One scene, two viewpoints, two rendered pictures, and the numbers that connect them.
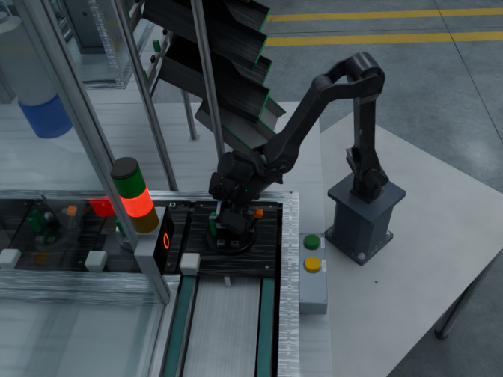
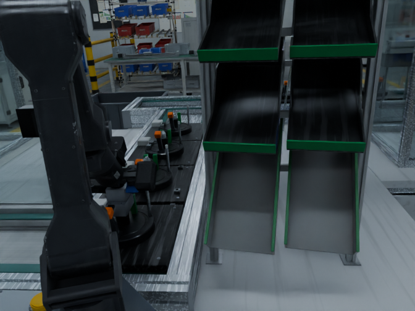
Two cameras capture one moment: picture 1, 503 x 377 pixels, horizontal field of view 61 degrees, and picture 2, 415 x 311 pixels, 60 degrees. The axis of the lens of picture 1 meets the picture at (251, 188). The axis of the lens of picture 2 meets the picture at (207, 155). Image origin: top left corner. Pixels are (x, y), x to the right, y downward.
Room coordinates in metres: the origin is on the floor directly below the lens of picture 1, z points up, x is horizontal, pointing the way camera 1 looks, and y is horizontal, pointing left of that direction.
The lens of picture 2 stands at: (0.86, -0.65, 1.42)
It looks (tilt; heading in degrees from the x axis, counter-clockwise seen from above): 22 degrees down; 87
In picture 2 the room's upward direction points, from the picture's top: 3 degrees counter-clockwise
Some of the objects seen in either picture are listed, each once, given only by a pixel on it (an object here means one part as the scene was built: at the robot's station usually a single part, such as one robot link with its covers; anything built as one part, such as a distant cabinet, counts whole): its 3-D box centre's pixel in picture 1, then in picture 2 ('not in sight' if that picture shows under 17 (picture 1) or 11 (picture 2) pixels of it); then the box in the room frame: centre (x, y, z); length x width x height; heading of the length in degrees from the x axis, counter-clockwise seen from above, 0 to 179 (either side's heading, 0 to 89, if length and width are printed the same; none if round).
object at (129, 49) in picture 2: not in sight; (123, 51); (-0.13, 5.77, 0.90); 0.40 x 0.30 x 0.17; 83
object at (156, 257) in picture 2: (232, 236); (125, 234); (0.70, 0.07, 0.96); 0.24 x 0.24 x 0.02; 81
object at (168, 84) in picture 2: not in sight; (181, 82); (0.82, 5.53, 0.36); 0.60 x 0.40 x 0.15; 173
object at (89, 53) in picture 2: not in sight; (115, 56); (-0.75, 8.51, 0.58); 3.40 x 0.20 x 1.15; 81
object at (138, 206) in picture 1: (135, 197); not in sight; (0.53, 0.21, 1.33); 0.05 x 0.05 x 0.05
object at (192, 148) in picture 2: not in sight; (163, 140); (0.77, 0.56, 1.01); 0.24 x 0.24 x 0.13; 82
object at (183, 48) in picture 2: not in sight; (177, 49); (0.80, 5.68, 0.90); 0.40 x 0.31 x 0.17; 171
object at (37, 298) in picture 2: (312, 265); (43, 303); (0.58, -0.13, 0.96); 0.04 x 0.04 x 0.02
